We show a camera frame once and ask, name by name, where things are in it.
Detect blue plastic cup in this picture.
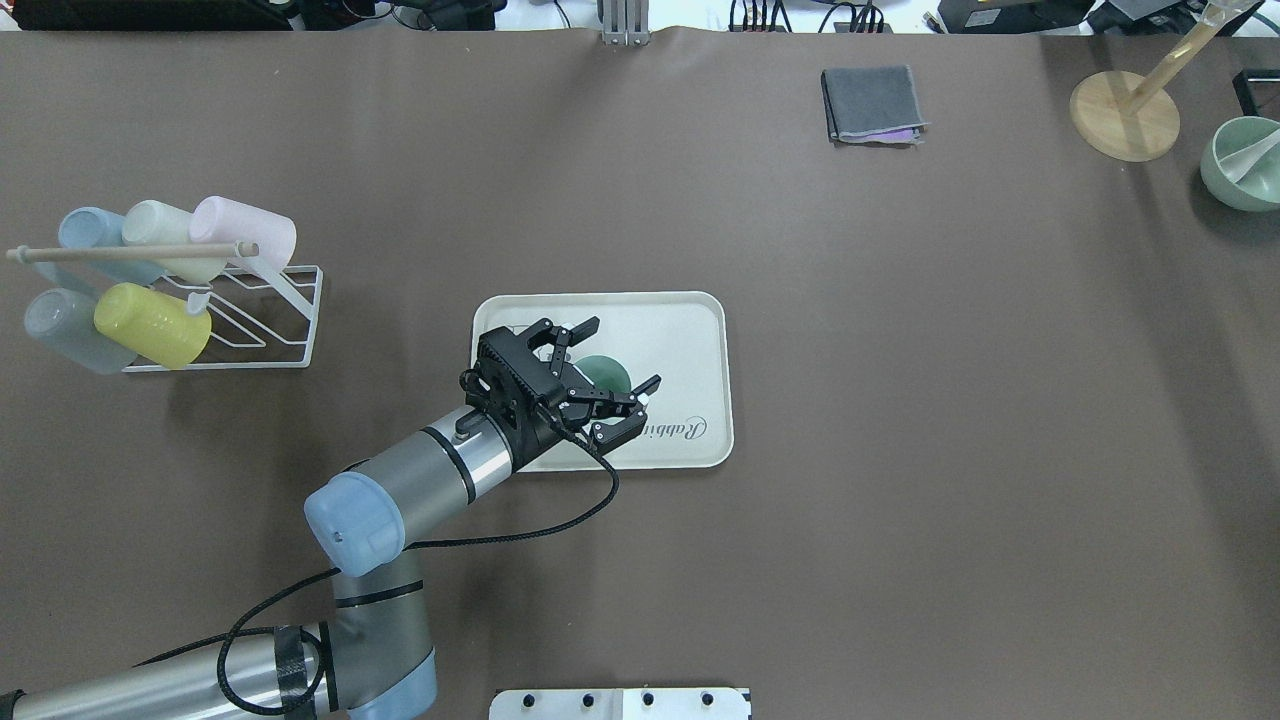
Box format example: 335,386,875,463
58,208,166,286

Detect grey plastic cup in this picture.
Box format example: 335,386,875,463
23,287,138,375

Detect green plastic cup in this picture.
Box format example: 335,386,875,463
573,355,632,395

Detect yellow plastic cup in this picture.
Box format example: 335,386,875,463
93,283,212,370

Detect aluminium frame post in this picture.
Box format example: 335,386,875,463
596,0,652,47

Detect folded grey cloth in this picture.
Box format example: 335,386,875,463
820,64,927,146

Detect white wire cup rack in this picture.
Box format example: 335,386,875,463
5,242,325,372

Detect white plastic cup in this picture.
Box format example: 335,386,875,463
122,200,227,284

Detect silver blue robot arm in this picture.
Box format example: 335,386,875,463
3,316,660,719

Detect green ceramic bowl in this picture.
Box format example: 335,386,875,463
1199,117,1279,211

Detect white ceramic spoon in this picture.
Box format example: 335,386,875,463
1221,129,1280,184

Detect cream plastic tray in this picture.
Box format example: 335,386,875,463
471,291,735,473

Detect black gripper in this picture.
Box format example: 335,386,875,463
460,316,662,462

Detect pink plastic cup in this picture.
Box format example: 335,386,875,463
188,196,297,272

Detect wooden cup tree stand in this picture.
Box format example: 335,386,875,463
1068,1,1258,163

